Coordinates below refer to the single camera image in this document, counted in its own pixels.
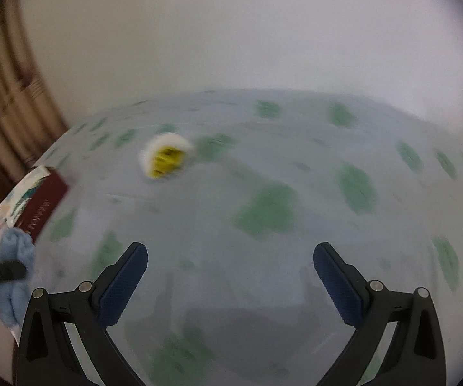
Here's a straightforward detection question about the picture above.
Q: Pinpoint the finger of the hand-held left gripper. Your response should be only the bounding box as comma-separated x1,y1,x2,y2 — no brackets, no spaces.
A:
0,255,27,286

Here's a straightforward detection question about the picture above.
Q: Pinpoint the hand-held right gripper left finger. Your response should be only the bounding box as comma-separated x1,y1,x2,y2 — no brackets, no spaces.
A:
12,242,148,386

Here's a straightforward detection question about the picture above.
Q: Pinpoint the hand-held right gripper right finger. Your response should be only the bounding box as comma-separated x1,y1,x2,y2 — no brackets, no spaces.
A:
313,242,447,386

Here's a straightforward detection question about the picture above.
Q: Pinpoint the light blue fluffy plush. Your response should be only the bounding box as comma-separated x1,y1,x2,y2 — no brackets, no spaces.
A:
0,227,37,326

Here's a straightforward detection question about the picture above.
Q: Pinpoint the teal and white packet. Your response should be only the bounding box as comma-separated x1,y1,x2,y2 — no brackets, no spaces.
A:
0,166,51,226

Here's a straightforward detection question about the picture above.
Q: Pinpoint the dark red box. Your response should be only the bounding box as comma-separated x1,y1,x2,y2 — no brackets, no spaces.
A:
0,167,69,244

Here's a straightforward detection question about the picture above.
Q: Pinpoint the yellow plush with white trim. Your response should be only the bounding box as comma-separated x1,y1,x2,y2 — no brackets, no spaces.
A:
140,133,195,178

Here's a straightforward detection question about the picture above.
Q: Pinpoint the cloud print bed sheet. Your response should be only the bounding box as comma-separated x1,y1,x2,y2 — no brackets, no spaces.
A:
12,88,463,386

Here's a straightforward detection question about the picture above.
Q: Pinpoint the beige patterned curtain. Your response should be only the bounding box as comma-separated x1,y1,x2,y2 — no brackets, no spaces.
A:
0,0,69,186

